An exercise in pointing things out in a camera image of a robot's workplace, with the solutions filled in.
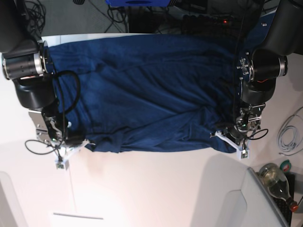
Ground dark blue t-shirt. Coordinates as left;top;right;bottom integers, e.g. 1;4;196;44
49;35;237;153

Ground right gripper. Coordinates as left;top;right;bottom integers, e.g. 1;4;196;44
63;134;86;147

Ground blue box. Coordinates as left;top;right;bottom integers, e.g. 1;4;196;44
106;0;171;7

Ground coiled black cable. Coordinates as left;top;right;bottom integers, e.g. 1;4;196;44
23;0;47;34

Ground clear plastic bottle red cap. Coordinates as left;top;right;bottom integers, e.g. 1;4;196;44
258;163;299;212

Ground coiled light grey cable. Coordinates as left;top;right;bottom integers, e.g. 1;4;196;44
277;113;303;157

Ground black cables on floor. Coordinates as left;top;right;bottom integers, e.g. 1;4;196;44
104;4;130;33

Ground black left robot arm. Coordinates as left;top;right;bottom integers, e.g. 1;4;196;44
215;0;303;148

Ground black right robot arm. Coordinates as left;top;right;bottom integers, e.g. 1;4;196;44
0;0;89;152

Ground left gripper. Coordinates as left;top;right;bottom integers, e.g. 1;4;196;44
222;126;248;145

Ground green tape roll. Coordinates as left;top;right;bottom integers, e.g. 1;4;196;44
280;159;292;173

